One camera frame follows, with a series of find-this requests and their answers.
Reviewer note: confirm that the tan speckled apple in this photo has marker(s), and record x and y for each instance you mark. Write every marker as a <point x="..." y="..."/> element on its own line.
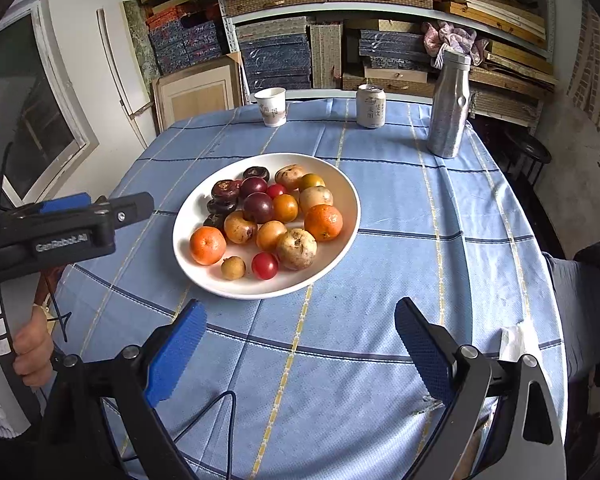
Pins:
<point x="316" y="199"/>

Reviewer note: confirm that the orange brown round fruit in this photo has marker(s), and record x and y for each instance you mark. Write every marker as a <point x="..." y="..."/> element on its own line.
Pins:
<point x="240" y="227"/>
<point x="271" y="236"/>

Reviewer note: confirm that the stack of blue red boxes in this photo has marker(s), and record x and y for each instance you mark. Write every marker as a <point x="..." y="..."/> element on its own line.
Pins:
<point x="185" y="42"/>

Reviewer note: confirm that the upright woven straw box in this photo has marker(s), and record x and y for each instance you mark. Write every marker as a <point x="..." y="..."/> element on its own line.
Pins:
<point x="326" y="55"/>

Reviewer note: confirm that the black round stool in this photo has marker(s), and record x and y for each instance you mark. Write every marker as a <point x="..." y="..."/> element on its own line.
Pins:
<point x="527" y="152"/>

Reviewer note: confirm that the pale drink can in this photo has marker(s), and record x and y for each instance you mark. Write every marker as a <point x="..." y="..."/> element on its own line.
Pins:
<point x="370" y="107"/>

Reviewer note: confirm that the white tissue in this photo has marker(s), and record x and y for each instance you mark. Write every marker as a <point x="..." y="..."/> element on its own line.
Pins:
<point x="512" y="342"/>

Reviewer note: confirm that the green patterned board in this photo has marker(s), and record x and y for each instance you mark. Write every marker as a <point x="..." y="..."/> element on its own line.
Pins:
<point x="140" y="40"/>

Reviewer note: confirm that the pink cloth bundle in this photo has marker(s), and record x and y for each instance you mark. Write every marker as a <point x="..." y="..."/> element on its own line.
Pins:
<point x="450" y="37"/>

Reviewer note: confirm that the orange yellow round fruit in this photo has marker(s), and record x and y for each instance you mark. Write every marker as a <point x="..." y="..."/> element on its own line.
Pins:
<point x="311" y="181"/>
<point x="285" y="207"/>

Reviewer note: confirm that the white framed window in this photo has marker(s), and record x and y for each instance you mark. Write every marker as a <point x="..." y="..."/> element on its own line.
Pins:
<point x="55" y="90"/>

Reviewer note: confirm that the white round plate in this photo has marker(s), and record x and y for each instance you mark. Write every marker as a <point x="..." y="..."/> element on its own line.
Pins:
<point x="340" y="195"/>

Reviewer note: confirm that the orange mandarin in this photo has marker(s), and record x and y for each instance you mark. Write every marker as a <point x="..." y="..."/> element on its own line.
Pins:
<point x="208" y="245"/>
<point x="323" y="222"/>

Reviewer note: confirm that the purple plum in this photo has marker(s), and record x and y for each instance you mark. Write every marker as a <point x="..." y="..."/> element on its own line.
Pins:
<point x="253" y="186"/>
<point x="257" y="207"/>

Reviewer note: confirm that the pale striped apple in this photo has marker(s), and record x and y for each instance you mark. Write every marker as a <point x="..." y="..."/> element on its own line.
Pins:
<point x="290" y="176"/>

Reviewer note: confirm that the white paper cup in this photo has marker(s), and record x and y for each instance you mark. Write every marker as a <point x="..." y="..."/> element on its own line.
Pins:
<point x="271" y="107"/>

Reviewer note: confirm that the blue checked tablecloth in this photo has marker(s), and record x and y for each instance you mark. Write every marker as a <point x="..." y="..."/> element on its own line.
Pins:
<point x="405" y="235"/>

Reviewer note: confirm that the grey cloth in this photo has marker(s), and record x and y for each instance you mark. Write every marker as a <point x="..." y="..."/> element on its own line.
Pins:
<point x="585" y="310"/>

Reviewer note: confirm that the dark purple mangosteen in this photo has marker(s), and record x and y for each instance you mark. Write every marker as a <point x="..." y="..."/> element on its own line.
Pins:
<point x="222" y="206"/>
<point x="226" y="189"/>
<point x="214" y="220"/>
<point x="256" y="173"/>

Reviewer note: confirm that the white wooden strip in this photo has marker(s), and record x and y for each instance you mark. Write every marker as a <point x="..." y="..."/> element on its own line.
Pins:
<point x="115" y="70"/>

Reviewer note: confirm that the silver metal bottle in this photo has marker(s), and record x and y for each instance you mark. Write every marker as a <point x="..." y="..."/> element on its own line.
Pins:
<point x="447" y="110"/>

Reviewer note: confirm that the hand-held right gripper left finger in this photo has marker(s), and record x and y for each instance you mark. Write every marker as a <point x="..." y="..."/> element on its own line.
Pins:
<point x="177" y="355"/>

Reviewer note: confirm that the white metal shelf rack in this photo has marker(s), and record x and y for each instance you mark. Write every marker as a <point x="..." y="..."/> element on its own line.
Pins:
<point x="227" y="40"/>

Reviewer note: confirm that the wooden framed panel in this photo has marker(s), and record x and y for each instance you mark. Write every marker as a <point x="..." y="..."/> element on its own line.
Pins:
<point x="195" y="95"/>

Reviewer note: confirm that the red tomato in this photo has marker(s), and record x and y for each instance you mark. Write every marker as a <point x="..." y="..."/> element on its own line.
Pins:
<point x="265" y="265"/>
<point x="276" y="190"/>

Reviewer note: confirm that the stack of flat wooden boxes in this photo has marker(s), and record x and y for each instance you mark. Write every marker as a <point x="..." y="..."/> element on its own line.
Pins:
<point x="510" y="40"/>

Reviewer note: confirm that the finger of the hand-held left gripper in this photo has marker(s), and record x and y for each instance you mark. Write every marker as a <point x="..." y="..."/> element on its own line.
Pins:
<point x="125" y="212"/>
<point x="62" y="204"/>

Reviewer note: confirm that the stack of blue patterned boxes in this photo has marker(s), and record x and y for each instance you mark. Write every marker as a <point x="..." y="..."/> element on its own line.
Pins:
<point x="392" y="50"/>
<point x="275" y="57"/>

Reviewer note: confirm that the small tan longan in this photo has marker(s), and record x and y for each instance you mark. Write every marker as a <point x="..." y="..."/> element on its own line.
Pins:
<point x="233" y="267"/>

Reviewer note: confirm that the person's left hand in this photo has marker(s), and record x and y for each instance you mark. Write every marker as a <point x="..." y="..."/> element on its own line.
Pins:
<point x="32" y="347"/>

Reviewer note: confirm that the pale tan apple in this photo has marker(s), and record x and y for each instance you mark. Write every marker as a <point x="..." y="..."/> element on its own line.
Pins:
<point x="296" y="248"/>

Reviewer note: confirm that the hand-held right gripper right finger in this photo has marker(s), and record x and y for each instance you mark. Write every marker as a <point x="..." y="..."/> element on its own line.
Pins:
<point x="420" y="350"/>

